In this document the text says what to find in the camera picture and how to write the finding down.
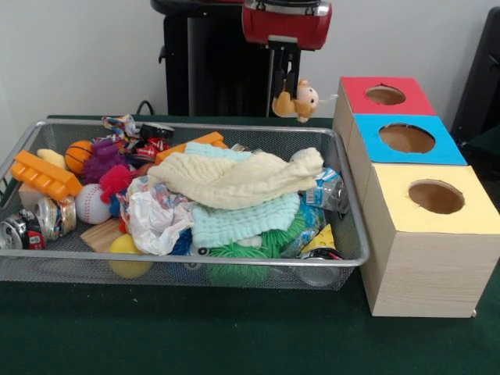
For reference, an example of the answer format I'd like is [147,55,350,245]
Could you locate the shallow mesh bin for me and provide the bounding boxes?
[0,120,371,292]

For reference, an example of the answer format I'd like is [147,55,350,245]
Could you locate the brown plush animal toy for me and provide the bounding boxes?
[271,79,320,124]

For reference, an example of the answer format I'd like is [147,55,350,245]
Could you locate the black upright panel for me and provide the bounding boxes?
[448,6,500,136]

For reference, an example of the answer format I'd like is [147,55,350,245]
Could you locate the wooden block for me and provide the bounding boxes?
[80,218,124,253]

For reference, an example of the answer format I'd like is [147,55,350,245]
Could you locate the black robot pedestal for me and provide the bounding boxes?
[150,0,316,118]

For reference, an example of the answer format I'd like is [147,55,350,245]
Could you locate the cream waffle cloth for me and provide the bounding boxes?
[146,147,325,210]

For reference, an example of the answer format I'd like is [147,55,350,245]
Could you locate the wooden box three holes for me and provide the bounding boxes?
[332,76,500,318]

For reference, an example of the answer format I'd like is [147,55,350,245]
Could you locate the crushed red black can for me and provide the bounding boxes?
[0,209,46,251]

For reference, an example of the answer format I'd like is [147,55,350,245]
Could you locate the yellow ball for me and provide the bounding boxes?
[108,234,154,279]

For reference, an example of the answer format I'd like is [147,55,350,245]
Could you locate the green spiky ball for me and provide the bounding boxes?
[206,206,305,288]

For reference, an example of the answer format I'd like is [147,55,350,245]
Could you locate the mint waffle cloth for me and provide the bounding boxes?
[183,141,301,248]

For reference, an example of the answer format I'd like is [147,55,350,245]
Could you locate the purple spiky ball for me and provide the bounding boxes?
[80,138,130,184]

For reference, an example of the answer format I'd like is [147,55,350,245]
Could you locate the crushed clear plastic bottle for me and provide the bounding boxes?
[298,166,351,214]

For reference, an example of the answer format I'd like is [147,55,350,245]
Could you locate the white baseball toy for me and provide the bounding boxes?
[74,183,113,226]

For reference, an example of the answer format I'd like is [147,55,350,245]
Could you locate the yellow plush toy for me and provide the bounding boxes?
[36,148,67,170]

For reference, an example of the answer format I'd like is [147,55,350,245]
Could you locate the long orange toy brick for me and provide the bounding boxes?
[155,131,228,164]

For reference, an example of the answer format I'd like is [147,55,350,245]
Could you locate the yellow cheese wedge toy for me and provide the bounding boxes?
[302,223,337,253]

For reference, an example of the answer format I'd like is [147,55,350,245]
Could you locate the large orange toy brick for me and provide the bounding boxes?
[9,150,83,202]

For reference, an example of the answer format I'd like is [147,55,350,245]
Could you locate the pink spiky toy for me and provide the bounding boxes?
[99,163,134,204]

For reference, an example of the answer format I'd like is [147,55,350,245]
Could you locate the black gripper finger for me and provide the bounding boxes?
[272,43,288,97]
[287,45,302,97]

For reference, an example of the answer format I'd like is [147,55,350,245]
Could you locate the small basketball toy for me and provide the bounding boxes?
[64,140,95,175]

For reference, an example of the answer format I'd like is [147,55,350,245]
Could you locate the crumpled printed white wrapper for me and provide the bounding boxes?
[116,175,196,255]

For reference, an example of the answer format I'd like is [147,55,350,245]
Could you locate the green cloth side table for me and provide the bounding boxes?
[459,127,500,165]

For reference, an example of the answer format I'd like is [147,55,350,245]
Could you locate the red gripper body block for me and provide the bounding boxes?
[241,4,333,51]

